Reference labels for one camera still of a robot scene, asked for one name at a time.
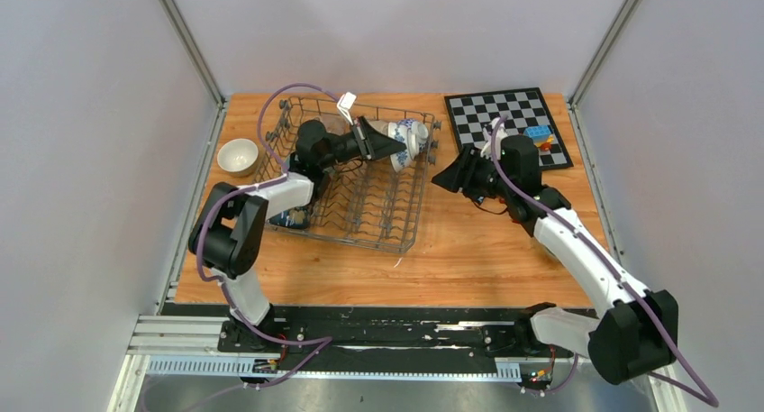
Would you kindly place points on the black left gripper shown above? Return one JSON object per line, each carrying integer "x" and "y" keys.
{"x": 374, "y": 144}

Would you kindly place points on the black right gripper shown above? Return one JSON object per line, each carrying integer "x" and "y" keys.
{"x": 460, "y": 174}

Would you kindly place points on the blue white zigzag bowl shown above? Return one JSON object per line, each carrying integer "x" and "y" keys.
{"x": 416, "y": 135}

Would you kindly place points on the plain beige bowl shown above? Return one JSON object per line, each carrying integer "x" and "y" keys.
{"x": 238, "y": 157}

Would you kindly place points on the beige bowl with flower sprig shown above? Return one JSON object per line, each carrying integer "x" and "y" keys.
{"x": 380, "y": 128}

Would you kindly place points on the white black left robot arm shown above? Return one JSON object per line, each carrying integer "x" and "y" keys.
{"x": 227, "y": 235}

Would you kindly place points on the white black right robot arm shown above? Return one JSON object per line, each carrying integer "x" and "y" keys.
{"x": 597, "y": 290}

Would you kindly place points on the black white chessboard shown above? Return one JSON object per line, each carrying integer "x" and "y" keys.
{"x": 471, "y": 114}

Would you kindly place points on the toy brick car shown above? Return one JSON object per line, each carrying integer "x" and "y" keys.
{"x": 542, "y": 136}

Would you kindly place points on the dark blue floral bowl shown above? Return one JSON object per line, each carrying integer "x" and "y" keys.
{"x": 295, "y": 218}

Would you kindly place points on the grey wire dish rack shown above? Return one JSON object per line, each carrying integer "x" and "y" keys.
{"x": 367, "y": 204}

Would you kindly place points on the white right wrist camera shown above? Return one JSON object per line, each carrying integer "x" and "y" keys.
{"x": 492, "y": 145}

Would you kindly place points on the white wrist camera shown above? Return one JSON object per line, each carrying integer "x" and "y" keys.
{"x": 344, "y": 104}
{"x": 492, "y": 145}

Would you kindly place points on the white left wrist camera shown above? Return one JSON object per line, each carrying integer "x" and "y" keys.
{"x": 344, "y": 104}

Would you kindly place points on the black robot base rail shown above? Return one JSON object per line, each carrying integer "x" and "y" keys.
{"x": 432, "y": 339}

